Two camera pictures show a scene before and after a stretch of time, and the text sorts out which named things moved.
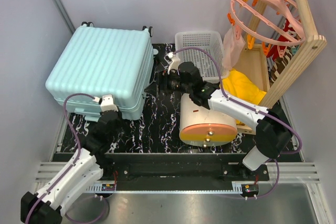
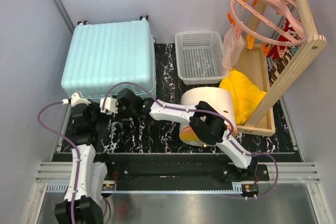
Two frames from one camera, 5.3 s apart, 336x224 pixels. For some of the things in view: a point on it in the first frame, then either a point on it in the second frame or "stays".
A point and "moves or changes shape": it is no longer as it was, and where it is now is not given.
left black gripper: [122, 121] -> [95, 105]
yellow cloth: [235, 85] stays
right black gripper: [161, 83] -> [119, 114]
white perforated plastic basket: [213, 41] stays
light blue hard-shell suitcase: [97, 61] moves or changes shape
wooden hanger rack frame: [313, 42] stays
